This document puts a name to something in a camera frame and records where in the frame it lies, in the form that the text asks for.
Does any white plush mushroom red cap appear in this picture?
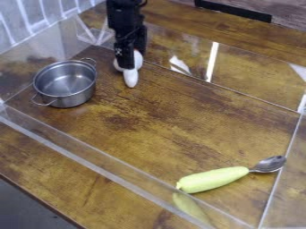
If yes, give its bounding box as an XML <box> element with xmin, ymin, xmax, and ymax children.
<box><xmin>113</xmin><ymin>50</ymin><xmax>142</xmax><ymax>88</ymax></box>

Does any clear acrylic enclosure wall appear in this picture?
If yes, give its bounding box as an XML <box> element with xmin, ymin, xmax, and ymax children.
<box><xmin>0</xmin><ymin>0</ymin><xmax>306</xmax><ymax>229</ymax></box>

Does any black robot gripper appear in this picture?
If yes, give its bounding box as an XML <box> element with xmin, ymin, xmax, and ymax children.
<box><xmin>106</xmin><ymin>0</ymin><xmax>146</xmax><ymax>70</ymax></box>

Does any green handled metal spoon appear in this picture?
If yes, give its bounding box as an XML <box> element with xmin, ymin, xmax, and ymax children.
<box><xmin>174</xmin><ymin>156</ymin><xmax>287</xmax><ymax>193</ymax></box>

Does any silver metal pot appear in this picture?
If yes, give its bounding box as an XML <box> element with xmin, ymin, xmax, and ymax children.
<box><xmin>30</xmin><ymin>58</ymin><xmax>97</xmax><ymax>108</ymax></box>

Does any black bar on back table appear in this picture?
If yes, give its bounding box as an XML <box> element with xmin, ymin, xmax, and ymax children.
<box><xmin>193</xmin><ymin>0</ymin><xmax>272</xmax><ymax>23</ymax></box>

